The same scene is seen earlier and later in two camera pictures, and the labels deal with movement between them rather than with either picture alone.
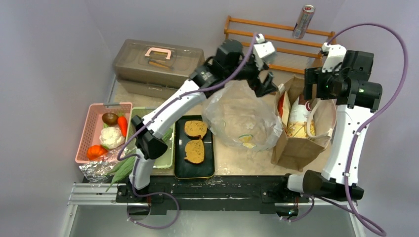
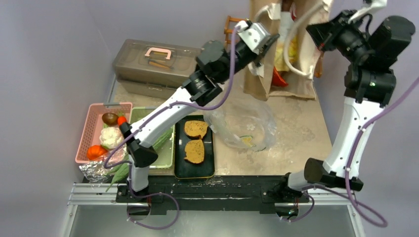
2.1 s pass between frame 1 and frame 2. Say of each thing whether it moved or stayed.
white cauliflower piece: stayed
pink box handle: stayed
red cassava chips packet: moved
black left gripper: moved
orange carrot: stayed
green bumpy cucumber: stayed
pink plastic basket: stayed
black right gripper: moved
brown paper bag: moved
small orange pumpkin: stayed
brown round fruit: stayed
